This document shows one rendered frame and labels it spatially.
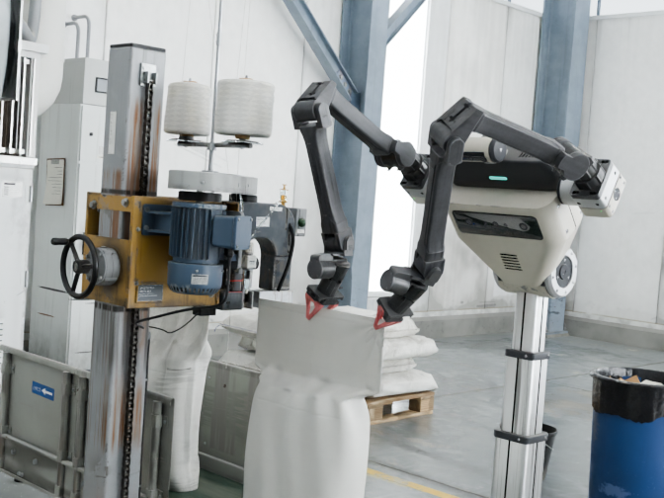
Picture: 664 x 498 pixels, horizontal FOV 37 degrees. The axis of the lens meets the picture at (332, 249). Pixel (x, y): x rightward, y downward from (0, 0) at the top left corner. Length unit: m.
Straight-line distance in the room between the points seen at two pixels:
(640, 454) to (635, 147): 6.95
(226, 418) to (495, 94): 7.77
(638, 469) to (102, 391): 2.65
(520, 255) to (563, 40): 8.80
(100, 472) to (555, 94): 9.27
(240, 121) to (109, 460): 1.03
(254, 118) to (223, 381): 1.23
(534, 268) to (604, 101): 8.67
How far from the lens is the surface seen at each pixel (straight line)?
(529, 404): 3.12
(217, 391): 3.73
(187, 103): 3.02
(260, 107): 2.82
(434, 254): 2.58
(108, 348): 2.91
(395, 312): 2.69
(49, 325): 7.00
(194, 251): 2.72
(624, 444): 4.74
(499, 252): 3.02
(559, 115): 11.57
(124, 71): 2.89
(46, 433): 3.70
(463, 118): 2.41
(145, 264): 2.84
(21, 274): 5.76
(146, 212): 2.82
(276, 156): 8.59
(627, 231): 11.33
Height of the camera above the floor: 1.38
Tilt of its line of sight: 3 degrees down
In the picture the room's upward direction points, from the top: 4 degrees clockwise
